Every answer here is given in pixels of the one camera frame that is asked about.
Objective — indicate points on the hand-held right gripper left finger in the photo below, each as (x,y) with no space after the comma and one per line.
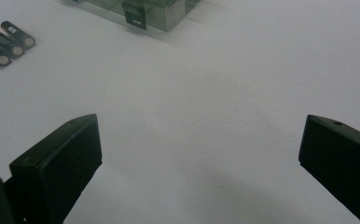
(60,168)

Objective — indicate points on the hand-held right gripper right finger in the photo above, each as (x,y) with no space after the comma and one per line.
(339,158)

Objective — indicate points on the clear plastic compartment box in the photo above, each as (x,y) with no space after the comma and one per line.
(159,14)

